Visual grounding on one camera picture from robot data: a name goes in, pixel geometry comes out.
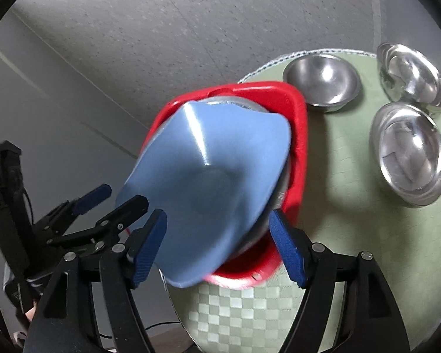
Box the green checkered table cover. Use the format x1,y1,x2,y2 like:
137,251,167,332
162,48,441,353

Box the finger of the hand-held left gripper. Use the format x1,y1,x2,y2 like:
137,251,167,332
35,184,113,241
49,195,149,254

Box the shallow stainless steel bowl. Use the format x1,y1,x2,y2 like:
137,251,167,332
377,42,441,116
369,102,441,208

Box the deep stainless steel bowl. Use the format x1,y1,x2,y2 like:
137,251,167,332
282,53,361,113

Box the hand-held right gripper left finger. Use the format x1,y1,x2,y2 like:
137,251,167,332
24,209,168,353

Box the blue plastic plate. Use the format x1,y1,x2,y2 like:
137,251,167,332
116,101,293,288

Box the red plastic basin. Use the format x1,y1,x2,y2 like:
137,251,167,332
134,83,309,290

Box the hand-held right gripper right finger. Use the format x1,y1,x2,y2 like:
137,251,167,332
268,209,412,353

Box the black cable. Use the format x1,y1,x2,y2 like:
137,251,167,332
99,322,182,339

